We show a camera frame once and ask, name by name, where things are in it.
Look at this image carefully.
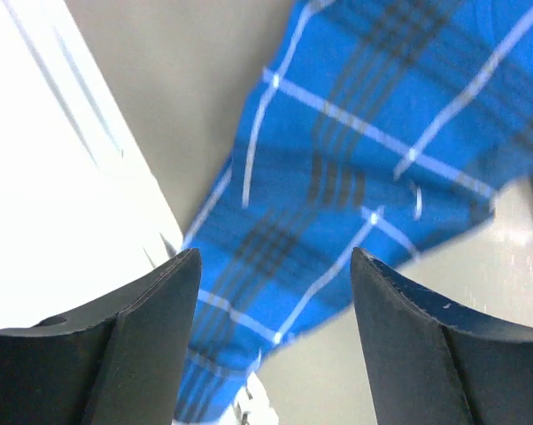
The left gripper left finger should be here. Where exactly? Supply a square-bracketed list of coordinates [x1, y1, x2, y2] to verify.
[0, 249, 202, 424]

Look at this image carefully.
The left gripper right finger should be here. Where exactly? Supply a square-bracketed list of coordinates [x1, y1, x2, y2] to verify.
[351, 248, 533, 424]

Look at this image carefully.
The blue plaid shirt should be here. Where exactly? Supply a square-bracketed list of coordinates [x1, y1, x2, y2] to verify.
[174, 1, 533, 424]

